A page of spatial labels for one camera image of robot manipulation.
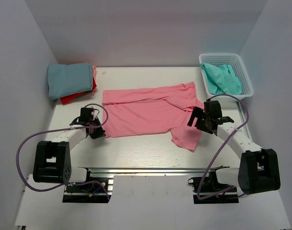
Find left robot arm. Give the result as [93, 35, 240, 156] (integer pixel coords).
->
[33, 107, 105, 184]

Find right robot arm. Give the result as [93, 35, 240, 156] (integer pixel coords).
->
[188, 100, 281, 200]

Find folded red t shirt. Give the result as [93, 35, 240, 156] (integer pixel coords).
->
[60, 78, 97, 104]

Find teal t shirt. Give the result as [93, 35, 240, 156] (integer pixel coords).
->
[201, 63, 243, 95]

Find folded blue-grey t shirt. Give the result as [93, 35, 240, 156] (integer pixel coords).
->
[48, 63, 93, 100]

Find white plastic basket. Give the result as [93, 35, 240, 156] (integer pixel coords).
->
[199, 53, 254, 102]

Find folded light pink t shirt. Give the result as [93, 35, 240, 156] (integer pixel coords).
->
[92, 66, 97, 79]

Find aluminium table rail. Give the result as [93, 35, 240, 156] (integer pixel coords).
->
[76, 167, 240, 176]

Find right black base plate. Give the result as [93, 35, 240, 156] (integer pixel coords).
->
[187, 167, 239, 204]

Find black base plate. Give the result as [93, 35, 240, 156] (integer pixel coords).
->
[62, 169, 113, 204]
[187, 167, 239, 204]

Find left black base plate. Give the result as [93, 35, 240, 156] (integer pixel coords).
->
[62, 169, 113, 204]

